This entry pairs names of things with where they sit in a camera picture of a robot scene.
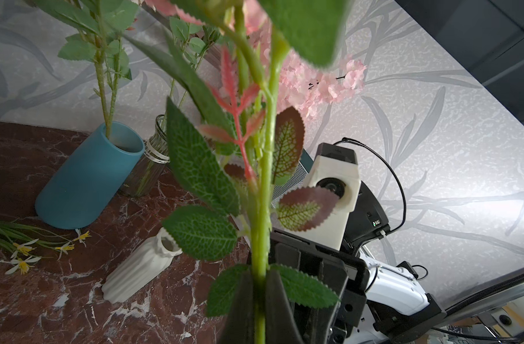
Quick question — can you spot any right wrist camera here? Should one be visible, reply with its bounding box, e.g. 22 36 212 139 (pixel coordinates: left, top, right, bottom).
276 143 361 251

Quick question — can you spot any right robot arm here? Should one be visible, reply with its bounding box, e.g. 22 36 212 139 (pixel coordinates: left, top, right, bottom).
269 183 446 343

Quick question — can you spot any clear glass vase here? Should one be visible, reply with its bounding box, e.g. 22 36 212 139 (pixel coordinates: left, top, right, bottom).
120 115 170 198

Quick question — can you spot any pink cherry blossom tree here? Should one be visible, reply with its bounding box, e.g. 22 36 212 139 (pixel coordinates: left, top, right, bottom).
243 1 367 120

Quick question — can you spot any white ribbed vase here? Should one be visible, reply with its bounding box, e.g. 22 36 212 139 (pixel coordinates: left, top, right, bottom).
101 227 183 304

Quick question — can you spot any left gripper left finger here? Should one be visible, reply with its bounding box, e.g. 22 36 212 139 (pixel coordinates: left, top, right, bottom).
217 272 254 344

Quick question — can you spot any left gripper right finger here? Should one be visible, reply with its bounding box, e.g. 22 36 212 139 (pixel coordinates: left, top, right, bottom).
266 270 303 344

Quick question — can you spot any small white daisy sprig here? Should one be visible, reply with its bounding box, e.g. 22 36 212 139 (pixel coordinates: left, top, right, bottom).
0 221 92 275

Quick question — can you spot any deep pink rose stem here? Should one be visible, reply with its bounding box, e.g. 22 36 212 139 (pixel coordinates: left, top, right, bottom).
133 1 352 343

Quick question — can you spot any teal ceramic vase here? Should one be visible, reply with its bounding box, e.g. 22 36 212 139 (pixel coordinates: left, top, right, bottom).
35 122 144 230

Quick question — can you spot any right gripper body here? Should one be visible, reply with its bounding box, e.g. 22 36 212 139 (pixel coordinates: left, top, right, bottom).
269 231 369 343

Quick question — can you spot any cream pink rose stem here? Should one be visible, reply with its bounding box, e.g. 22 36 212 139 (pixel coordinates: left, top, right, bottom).
168 14 220 124

